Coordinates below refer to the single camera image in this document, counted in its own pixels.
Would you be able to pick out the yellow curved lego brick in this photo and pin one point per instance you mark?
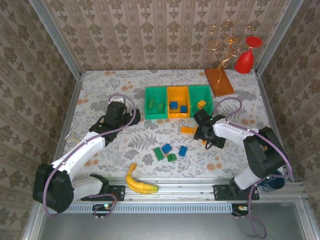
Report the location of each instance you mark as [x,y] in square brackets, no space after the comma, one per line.
[204,142]

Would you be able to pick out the yellow long lego brick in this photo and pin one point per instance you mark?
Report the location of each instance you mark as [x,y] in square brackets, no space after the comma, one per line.
[187,130]

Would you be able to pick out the yellow square lego brick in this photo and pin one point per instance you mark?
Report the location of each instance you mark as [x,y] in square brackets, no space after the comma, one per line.
[201,104]

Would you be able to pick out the blue lego brick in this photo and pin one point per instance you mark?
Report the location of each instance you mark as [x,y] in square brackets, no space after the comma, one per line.
[183,151]
[183,109]
[166,149]
[174,105]

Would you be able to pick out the green long lego brick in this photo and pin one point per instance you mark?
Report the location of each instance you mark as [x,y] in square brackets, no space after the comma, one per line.
[158,153]
[151,104]

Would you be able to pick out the small green lego brick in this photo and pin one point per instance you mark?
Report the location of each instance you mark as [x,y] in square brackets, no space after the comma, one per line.
[171,158]

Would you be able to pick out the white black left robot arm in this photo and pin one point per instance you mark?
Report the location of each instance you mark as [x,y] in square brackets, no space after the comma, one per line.
[75,155]

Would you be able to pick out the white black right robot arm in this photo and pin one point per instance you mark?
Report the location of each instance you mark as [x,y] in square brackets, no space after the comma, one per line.
[232,132]

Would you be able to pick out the green plastic bin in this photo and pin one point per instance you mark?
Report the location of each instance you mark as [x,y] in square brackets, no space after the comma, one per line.
[156,93]
[200,92]

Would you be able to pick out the orange plastic bin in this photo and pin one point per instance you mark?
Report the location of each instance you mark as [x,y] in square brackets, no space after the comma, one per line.
[178,92]

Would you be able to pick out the floral patterned tablecloth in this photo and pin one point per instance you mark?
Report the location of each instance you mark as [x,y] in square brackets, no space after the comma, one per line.
[180,77]

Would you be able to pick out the yellow banana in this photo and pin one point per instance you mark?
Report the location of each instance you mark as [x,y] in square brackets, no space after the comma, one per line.
[140,187]

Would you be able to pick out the small controller board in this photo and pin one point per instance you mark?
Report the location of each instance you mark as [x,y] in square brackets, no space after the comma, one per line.
[103,207]
[240,208]

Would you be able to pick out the dark blue mug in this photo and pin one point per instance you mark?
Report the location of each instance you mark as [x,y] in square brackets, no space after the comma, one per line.
[275,183]

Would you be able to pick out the red plastic goblet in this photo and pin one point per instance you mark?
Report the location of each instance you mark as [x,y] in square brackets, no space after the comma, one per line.
[244,62]

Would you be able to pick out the aluminium frame side rail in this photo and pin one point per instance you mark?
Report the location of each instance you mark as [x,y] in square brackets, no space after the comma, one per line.
[266,100]
[73,105]

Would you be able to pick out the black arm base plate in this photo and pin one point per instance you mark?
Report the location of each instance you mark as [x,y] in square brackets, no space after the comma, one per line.
[222,192]
[117,192]

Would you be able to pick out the aluminium mounting rail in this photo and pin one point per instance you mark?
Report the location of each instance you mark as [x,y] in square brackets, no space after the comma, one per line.
[187,190]

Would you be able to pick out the aluminium frame post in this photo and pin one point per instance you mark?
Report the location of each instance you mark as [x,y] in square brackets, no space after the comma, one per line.
[58,37]
[277,37]

